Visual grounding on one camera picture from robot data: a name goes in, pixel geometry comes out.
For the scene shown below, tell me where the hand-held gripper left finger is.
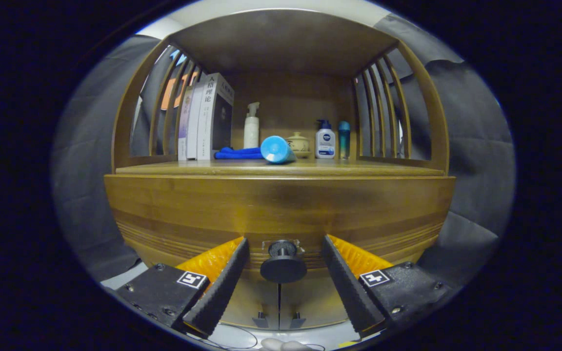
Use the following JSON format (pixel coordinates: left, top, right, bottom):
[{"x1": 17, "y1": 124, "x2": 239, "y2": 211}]
[{"x1": 115, "y1": 237, "x2": 250, "y2": 338}]

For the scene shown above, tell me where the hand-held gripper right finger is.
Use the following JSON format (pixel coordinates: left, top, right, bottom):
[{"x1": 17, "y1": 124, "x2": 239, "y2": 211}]
[{"x1": 321, "y1": 234, "x2": 452, "y2": 338}]

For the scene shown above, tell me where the wooden drawer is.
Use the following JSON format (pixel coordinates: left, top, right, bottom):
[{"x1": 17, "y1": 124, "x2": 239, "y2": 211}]
[{"x1": 104, "y1": 175, "x2": 456, "y2": 284}]

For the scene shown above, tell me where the blue and white tube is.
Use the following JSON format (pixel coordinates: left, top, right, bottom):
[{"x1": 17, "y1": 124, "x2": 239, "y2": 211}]
[{"x1": 261, "y1": 136, "x2": 297, "y2": 165}]

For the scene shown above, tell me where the wooden cabinet door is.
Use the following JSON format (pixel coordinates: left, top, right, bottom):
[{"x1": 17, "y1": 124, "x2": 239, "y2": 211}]
[
  {"x1": 280, "y1": 271, "x2": 355, "y2": 330},
  {"x1": 222, "y1": 268, "x2": 280, "y2": 330}
]

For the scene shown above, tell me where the wooden countertop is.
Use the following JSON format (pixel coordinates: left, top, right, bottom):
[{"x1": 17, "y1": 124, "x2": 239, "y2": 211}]
[{"x1": 115, "y1": 158, "x2": 446, "y2": 177}]

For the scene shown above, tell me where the wooden cabinet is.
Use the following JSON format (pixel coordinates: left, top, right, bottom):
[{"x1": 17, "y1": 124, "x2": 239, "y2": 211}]
[{"x1": 104, "y1": 9, "x2": 456, "y2": 331}]

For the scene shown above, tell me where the folded blue cloth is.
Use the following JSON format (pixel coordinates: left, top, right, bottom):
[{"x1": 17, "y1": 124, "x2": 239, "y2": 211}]
[{"x1": 214, "y1": 147, "x2": 264, "y2": 160}]

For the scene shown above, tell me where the white bottle with blue cap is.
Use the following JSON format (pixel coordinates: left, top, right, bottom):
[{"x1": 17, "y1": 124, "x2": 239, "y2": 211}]
[{"x1": 316, "y1": 119, "x2": 336, "y2": 159}]

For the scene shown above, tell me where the teal spray bottle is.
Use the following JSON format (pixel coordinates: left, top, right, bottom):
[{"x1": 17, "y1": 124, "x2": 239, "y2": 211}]
[{"x1": 338, "y1": 121, "x2": 351, "y2": 160}]

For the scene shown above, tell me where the beige lidded ceramic cup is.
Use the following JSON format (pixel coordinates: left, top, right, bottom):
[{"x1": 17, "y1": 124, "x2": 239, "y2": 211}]
[{"x1": 286, "y1": 132, "x2": 311, "y2": 159}]

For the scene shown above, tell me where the white pump bottle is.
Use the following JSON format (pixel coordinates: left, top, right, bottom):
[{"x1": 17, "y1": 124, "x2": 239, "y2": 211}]
[{"x1": 243, "y1": 102, "x2": 261, "y2": 149}]

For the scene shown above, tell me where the thin purple-spined book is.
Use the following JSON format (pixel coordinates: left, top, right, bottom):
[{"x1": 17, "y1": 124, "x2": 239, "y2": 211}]
[{"x1": 178, "y1": 87, "x2": 194, "y2": 161}]

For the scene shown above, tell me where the thin white book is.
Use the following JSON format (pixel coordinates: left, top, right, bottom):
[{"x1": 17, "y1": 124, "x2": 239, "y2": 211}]
[{"x1": 186, "y1": 82, "x2": 206, "y2": 160}]

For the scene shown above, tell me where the thick white and dark book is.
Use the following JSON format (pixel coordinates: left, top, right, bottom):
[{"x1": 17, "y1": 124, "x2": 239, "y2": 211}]
[{"x1": 197, "y1": 73, "x2": 235, "y2": 161}]

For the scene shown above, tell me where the black backdrop cloth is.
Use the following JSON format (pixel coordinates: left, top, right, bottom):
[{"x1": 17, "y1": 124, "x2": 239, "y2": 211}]
[{"x1": 52, "y1": 12, "x2": 516, "y2": 288}]

